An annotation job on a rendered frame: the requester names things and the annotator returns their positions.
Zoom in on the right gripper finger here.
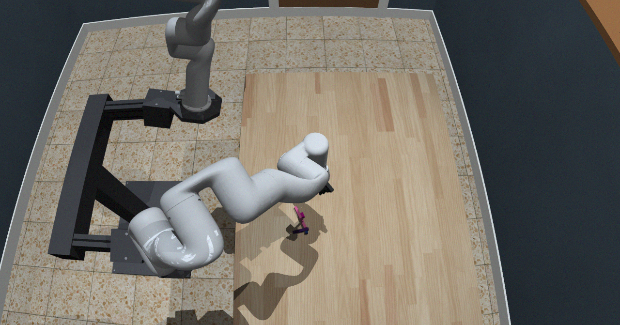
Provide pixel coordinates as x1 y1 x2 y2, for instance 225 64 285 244
319 182 334 195

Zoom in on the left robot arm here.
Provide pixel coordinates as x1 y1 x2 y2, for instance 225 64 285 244
165 0 222 112

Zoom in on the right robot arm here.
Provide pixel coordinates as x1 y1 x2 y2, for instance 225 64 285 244
128 133 329 276

